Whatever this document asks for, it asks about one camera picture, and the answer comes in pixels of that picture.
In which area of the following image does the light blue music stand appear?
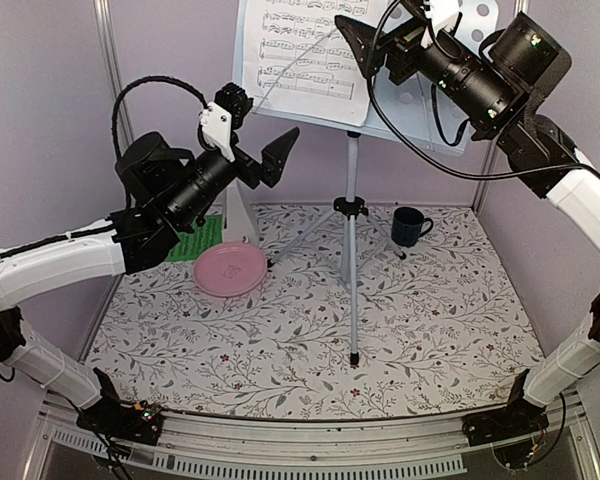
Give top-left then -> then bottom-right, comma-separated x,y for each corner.
233,1 -> 499,366

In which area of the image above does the white sheet music page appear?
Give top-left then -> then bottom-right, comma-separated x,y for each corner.
239,1 -> 387,127

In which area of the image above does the green sheet music page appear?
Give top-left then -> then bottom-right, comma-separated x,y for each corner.
166,215 -> 223,263

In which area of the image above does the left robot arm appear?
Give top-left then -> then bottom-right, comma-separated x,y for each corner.
0,128 -> 300,434

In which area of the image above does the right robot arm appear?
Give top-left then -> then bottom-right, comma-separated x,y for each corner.
334,1 -> 600,436

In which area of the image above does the white metronome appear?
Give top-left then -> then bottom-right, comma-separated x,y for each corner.
222,180 -> 260,246

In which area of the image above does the pink plastic plate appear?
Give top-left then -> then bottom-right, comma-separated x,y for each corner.
193,242 -> 267,298

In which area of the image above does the dark blue ceramic mug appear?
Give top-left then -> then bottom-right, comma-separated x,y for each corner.
391,207 -> 434,248

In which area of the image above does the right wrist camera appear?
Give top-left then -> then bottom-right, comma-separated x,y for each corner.
419,0 -> 461,33

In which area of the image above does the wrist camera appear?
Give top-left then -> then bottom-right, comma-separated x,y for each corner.
198,82 -> 253,162
419,0 -> 461,33

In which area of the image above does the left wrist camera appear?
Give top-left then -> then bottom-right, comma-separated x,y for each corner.
198,82 -> 253,162

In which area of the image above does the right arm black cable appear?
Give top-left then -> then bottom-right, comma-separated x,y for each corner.
367,0 -> 591,181

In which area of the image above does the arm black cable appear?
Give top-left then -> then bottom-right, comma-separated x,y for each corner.
367,0 -> 591,181
110,75 -> 209,161

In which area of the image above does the left aluminium frame post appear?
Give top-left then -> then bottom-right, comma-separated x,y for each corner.
92,0 -> 134,148

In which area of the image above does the aluminium frame post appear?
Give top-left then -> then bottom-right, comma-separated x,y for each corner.
471,141 -> 498,216
92,0 -> 134,148

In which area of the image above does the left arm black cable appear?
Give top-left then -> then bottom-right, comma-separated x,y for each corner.
110,75 -> 209,161

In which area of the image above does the right aluminium frame post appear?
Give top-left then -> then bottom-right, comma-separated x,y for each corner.
471,141 -> 498,216

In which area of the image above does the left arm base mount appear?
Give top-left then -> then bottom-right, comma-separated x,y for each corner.
76,368 -> 164,446

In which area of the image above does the front aluminium rail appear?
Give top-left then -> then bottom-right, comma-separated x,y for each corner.
25,392 -> 600,479

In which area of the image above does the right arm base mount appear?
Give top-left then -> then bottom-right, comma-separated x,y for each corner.
462,369 -> 549,446

